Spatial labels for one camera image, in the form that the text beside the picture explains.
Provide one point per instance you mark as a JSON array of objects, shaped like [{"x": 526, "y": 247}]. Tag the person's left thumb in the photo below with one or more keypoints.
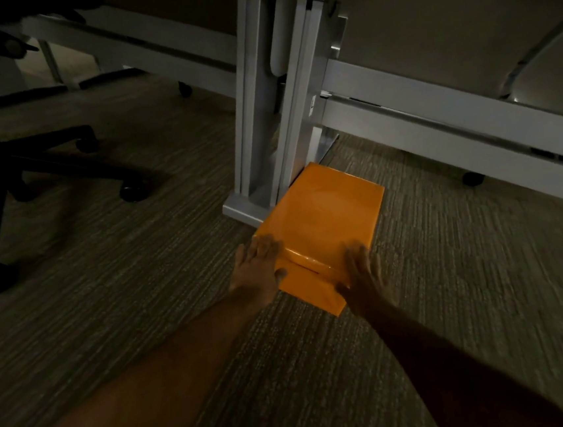
[{"x": 280, "y": 273}]

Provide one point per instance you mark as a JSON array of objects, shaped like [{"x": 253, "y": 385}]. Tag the person's right thumb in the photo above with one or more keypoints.
[{"x": 344, "y": 291}]

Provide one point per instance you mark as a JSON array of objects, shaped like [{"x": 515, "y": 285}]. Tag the person's left forearm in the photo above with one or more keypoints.
[{"x": 139, "y": 388}]

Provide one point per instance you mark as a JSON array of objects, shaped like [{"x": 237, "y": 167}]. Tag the white folding table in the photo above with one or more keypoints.
[
  {"x": 231, "y": 101},
  {"x": 429, "y": 97}
]

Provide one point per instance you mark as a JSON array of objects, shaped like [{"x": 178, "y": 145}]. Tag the black office chair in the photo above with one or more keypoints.
[{"x": 12, "y": 147}]

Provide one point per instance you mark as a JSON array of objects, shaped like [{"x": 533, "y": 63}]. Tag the orange cardboard box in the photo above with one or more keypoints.
[{"x": 320, "y": 227}]

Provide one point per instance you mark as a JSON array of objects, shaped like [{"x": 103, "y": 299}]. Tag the person's right forearm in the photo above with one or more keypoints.
[{"x": 456, "y": 378}]

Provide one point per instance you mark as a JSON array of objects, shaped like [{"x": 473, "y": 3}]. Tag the person's left hand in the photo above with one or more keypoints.
[{"x": 255, "y": 272}]

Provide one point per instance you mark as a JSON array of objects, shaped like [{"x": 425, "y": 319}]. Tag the person's right hand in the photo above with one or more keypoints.
[{"x": 363, "y": 285}]

